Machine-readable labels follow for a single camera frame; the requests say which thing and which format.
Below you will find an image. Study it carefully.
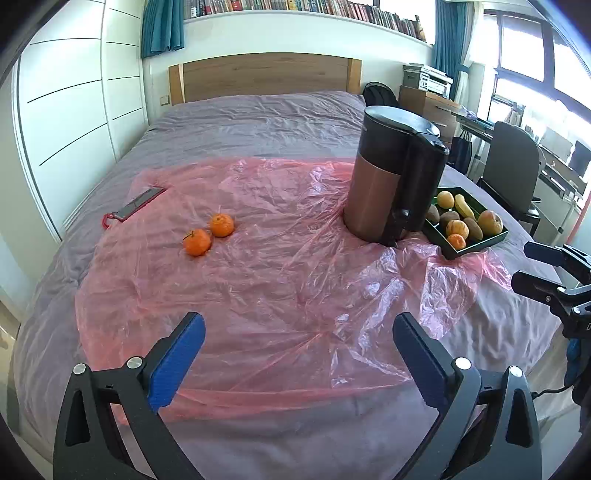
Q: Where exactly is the mandarin with stem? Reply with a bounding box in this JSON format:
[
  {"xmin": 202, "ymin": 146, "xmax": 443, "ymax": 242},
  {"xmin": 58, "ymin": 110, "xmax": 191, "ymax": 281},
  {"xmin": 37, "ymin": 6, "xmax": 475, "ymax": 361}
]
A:
[{"xmin": 182, "ymin": 229, "xmax": 212, "ymax": 257}]

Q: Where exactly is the smaller mandarin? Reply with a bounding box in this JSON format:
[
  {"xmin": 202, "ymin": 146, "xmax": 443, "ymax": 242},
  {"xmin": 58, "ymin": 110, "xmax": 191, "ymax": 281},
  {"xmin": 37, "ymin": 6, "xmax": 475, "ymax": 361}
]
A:
[{"xmin": 209, "ymin": 213, "xmax": 235, "ymax": 238}]

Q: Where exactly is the brown kiwi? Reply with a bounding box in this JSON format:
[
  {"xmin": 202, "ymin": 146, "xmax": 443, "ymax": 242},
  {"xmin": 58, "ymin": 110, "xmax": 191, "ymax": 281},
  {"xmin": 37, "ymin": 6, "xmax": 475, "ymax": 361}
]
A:
[
  {"xmin": 439, "ymin": 210, "xmax": 461, "ymax": 229},
  {"xmin": 464, "ymin": 217, "xmax": 484, "ymax": 243},
  {"xmin": 426, "ymin": 204, "xmax": 440, "ymax": 225}
]

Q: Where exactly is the yellow round fruit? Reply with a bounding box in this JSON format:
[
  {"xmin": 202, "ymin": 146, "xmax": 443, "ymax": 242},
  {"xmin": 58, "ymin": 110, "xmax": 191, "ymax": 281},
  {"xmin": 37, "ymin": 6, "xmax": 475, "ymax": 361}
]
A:
[{"xmin": 437, "ymin": 190, "xmax": 455, "ymax": 210}]

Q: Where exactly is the red yellow apple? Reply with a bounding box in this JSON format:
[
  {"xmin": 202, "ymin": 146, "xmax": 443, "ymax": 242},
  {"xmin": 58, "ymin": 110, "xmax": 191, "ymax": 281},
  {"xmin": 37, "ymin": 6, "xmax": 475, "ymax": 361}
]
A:
[{"xmin": 478, "ymin": 210, "xmax": 504, "ymax": 237}]

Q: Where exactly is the glass desk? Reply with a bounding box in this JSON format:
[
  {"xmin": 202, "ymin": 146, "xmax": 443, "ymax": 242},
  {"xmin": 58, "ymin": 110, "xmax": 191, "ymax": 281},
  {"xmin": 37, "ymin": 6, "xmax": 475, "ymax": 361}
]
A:
[{"xmin": 455, "ymin": 113, "xmax": 585, "ymax": 235}]

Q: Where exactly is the small orange in tray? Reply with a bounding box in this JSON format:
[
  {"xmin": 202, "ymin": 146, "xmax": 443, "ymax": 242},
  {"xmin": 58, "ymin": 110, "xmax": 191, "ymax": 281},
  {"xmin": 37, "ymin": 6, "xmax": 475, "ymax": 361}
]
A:
[{"xmin": 447, "ymin": 233, "xmax": 467, "ymax": 251}]

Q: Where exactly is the striped peach fruit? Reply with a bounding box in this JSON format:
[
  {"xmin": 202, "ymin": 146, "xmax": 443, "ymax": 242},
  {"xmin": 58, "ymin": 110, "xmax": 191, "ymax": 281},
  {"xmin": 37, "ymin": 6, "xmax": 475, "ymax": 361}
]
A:
[{"xmin": 446, "ymin": 220, "xmax": 469, "ymax": 239}]

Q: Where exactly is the green tray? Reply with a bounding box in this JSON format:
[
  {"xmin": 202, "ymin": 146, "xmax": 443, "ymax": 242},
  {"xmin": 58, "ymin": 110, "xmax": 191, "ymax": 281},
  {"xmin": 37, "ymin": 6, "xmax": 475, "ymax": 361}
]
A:
[{"xmin": 422, "ymin": 187, "xmax": 508, "ymax": 260}]

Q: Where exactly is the yellow banana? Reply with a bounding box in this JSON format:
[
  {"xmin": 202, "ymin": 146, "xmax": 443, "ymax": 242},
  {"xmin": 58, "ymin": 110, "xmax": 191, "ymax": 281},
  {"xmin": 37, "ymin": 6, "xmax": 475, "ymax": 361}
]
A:
[{"xmin": 455, "ymin": 194, "xmax": 476, "ymax": 220}]

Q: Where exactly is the grey office chair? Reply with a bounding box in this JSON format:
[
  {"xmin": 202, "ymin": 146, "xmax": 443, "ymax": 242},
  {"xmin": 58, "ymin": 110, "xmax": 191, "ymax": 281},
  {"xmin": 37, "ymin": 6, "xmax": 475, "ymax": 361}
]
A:
[{"xmin": 477, "ymin": 121, "xmax": 546, "ymax": 237}]

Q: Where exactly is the dark shopping bag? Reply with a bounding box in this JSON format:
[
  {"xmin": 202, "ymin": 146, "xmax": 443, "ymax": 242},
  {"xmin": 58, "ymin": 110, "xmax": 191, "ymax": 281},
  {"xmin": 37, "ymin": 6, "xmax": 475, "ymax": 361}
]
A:
[{"xmin": 448, "ymin": 131, "xmax": 472, "ymax": 175}]

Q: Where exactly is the wooden drawer cabinet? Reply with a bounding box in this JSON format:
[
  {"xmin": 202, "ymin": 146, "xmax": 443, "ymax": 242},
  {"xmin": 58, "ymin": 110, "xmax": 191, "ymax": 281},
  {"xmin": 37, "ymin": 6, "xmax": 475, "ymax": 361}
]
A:
[{"xmin": 399, "ymin": 85, "xmax": 461, "ymax": 147}]

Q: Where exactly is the pink plastic sheet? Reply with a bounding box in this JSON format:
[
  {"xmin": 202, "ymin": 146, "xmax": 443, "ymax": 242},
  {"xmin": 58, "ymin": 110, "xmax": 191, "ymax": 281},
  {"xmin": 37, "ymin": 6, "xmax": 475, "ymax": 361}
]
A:
[{"xmin": 75, "ymin": 158, "xmax": 510, "ymax": 420}]

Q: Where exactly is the white printer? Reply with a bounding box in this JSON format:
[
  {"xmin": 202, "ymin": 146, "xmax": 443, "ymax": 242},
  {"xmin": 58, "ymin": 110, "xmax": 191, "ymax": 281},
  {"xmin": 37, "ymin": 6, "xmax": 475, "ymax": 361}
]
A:
[{"xmin": 403, "ymin": 63, "xmax": 454, "ymax": 99}]

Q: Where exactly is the black backpack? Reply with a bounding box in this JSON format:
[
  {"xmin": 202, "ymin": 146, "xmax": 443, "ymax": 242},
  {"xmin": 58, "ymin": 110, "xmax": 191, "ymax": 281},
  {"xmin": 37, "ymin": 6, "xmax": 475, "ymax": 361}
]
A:
[{"xmin": 362, "ymin": 82, "xmax": 400, "ymax": 108}]

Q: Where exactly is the red smartphone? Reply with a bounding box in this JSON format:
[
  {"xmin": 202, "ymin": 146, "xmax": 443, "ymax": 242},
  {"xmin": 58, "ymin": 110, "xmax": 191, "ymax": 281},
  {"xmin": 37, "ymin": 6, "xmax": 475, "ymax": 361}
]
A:
[{"xmin": 113, "ymin": 187, "xmax": 166, "ymax": 222}]

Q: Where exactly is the teal curtain right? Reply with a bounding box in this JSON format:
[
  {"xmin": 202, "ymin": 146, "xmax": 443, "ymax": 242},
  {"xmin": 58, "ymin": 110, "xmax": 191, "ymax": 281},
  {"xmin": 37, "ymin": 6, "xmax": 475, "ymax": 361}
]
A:
[{"xmin": 432, "ymin": 0, "xmax": 475, "ymax": 100}]

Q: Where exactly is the teal curtain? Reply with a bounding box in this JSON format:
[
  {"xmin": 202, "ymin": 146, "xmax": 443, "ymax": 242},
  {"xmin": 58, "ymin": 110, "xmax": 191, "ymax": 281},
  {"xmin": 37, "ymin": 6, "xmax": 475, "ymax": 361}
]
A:
[
  {"xmin": 432, "ymin": 0, "xmax": 475, "ymax": 100},
  {"xmin": 140, "ymin": 0, "xmax": 184, "ymax": 59}
]

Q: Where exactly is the row of books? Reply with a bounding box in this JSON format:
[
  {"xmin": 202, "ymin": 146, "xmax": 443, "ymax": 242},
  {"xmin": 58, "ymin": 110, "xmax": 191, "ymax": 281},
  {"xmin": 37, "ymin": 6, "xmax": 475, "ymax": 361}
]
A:
[{"xmin": 181, "ymin": 0, "xmax": 436, "ymax": 45}]

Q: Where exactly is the wooden headboard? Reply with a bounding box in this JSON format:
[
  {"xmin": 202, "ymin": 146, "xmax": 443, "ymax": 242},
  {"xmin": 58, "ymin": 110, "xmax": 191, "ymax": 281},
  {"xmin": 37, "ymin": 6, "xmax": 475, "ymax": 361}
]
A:
[{"xmin": 168, "ymin": 52, "xmax": 362, "ymax": 105}]

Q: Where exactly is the white wardrobe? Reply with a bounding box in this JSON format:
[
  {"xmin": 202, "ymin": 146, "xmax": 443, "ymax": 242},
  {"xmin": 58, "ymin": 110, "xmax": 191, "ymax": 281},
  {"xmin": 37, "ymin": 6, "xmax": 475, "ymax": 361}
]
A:
[{"xmin": 12, "ymin": 0, "xmax": 148, "ymax": 240}]

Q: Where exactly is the teal curtain left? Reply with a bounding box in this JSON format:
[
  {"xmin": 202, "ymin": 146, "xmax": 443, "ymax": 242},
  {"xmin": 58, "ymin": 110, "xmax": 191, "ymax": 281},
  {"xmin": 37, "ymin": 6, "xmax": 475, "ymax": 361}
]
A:
[{"xmin": 140, "ymin": 0, "xmax": 184, "ymax": 59}]

